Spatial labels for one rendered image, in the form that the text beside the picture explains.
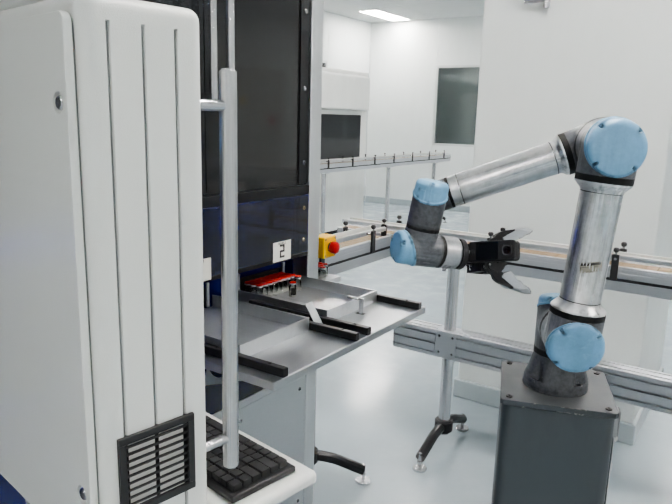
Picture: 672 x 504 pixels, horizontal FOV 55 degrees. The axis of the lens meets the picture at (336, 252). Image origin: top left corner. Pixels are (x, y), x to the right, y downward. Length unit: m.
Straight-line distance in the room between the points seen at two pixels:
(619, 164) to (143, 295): 0.94
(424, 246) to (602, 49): 1.84
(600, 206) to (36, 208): 1.04
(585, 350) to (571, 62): 1.86
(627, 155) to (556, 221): 1.75
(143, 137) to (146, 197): 0.07
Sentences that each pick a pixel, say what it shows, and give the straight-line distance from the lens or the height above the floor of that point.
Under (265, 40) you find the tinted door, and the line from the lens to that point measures 1.86.
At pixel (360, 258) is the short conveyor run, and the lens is 2.54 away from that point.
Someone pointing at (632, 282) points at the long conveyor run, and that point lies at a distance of 2.46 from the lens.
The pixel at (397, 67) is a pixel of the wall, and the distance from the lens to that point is 10.90.
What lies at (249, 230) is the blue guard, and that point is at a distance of 1.82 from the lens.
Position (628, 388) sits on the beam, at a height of 0.48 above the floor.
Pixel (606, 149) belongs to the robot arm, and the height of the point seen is 1.37.
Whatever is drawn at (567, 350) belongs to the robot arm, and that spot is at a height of 0.95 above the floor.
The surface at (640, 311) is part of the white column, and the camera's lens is 3.11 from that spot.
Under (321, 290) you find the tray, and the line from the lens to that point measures 2.03.
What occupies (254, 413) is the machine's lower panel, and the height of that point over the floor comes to 0.54.
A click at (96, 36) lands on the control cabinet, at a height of 1.50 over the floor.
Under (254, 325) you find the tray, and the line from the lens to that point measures 1.70.
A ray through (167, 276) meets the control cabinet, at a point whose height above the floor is 1.21.
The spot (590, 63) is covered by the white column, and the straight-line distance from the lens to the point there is 3.08.
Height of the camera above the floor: 1.42
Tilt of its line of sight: 12 degrees down
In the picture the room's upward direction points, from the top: 2 degrees clockwise
